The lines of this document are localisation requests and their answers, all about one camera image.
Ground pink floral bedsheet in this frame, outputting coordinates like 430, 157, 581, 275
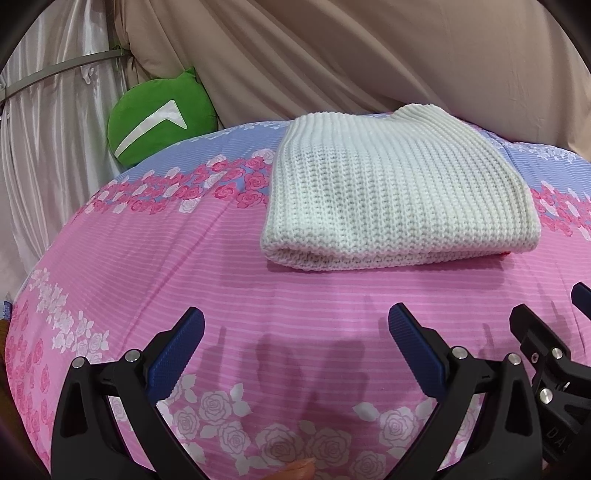
4, 115, 591, 480

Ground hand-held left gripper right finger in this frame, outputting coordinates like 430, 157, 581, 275
388, 303, 543, 480

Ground green cushion with white mark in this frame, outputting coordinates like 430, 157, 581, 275
107, 67, 218, 168

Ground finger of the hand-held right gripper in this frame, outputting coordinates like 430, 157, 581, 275
571, 282, 591, 320
509, 304, 591, 464

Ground white satin curtain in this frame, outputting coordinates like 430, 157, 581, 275
0, 0, 134, 301

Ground white and red knitted sweater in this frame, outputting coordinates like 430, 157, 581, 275
260, 104, 542, 271

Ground grey metal rod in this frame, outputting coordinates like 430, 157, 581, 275
0, 50, 126, 107

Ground beige curtain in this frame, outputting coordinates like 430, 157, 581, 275
111, 0, 591, 162

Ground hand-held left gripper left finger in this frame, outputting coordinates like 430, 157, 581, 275
51, 307, 206, 480

